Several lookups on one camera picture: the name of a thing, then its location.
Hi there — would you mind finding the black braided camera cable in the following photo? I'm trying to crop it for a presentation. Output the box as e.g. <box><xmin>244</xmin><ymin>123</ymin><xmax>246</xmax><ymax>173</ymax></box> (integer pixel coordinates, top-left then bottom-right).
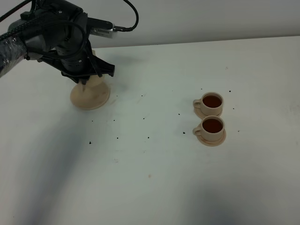
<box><xmin>0</xmin><ymin>0</ymin><xmax>139</xmax><ymax>59</ymax></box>

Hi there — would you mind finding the beige teacup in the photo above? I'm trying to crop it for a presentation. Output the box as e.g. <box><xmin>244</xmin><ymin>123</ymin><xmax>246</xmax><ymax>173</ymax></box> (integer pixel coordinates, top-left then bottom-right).
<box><xmin>193</xmin><ymin>92</ymin><xmax>224</xmax><ymax>108</ymax></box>
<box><xmin>193</xmin><ymin>115</ymin><xmax>225</xmax><ymax>142</ymax></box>

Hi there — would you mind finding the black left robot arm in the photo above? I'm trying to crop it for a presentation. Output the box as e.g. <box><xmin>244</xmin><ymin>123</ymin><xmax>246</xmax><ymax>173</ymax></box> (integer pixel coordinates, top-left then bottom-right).
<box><xmin>0</xmin><ymin>0</ymin><xmax>115</xmax><ymax>84</ymax></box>

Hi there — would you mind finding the beige cup saucer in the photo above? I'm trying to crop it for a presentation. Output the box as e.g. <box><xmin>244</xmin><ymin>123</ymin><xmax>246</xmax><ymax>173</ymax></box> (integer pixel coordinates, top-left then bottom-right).
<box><xmin>197</xmin><ymin>131</ymin><xmax>226</xmax><ymax>147</ymax></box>
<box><xmin>194</xmin><ymin>105</ymin><xmax>223</xmax><ymax>119</ymax></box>

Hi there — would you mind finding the near beige cup saucer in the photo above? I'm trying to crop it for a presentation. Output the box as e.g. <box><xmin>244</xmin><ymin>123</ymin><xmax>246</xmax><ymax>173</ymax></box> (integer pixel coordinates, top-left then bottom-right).
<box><xmin>197</xmin><ymin>131</ymin><xmax>226</xmax><ymax>147</ymax></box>

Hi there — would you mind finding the near beige teacup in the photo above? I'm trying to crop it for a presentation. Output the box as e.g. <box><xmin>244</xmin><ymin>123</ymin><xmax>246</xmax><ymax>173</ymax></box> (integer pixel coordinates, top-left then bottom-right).
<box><xmin>193</xmin><ymin>115</ymin><xmax>225</xmax><ymax>142</ymax></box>

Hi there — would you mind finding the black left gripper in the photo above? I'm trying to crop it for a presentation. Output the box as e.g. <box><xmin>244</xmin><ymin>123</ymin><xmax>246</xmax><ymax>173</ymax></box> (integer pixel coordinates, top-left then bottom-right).
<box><xmin>37</xmin><ymin>39</ymin><xmax>115</xmax><ymax>85</ymax></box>

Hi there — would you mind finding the beige ceramic teapot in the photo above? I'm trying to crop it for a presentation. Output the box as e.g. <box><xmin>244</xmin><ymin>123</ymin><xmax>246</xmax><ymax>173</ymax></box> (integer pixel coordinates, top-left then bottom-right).
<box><xmin>85</xmin><ymin>75</ymin><xmax>104</xmax><ymax>88</ymax></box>

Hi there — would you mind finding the far beige cup saucer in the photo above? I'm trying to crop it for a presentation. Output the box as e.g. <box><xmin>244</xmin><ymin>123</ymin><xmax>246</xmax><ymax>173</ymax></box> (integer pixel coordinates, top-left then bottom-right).
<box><xmin>194</xmin><ymin>105</ymin><xmax>223</xmax><ymax>119</ymax></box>

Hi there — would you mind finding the beige teapot saucer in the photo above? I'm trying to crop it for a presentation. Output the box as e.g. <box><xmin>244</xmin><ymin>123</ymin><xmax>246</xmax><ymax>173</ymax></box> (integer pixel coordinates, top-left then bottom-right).
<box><xmin>70</xmin><ymin>82</ymin><xmax>110</xmax><ymax>110</ymax></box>

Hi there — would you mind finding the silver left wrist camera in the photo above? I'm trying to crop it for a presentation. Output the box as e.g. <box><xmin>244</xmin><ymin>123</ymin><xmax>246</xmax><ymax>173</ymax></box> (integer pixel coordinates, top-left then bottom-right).
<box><xmin>87</xmin><ymin>17</ymin><xmax>117</xmax><ymax>38</ymax></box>

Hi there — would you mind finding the far beige teacup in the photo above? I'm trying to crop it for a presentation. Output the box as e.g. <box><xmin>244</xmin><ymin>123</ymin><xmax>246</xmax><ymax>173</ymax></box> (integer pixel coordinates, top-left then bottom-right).
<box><xmin>193</xmin><ymin>92</ymin><xmax>224</xmax><ymax>108</ymax></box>

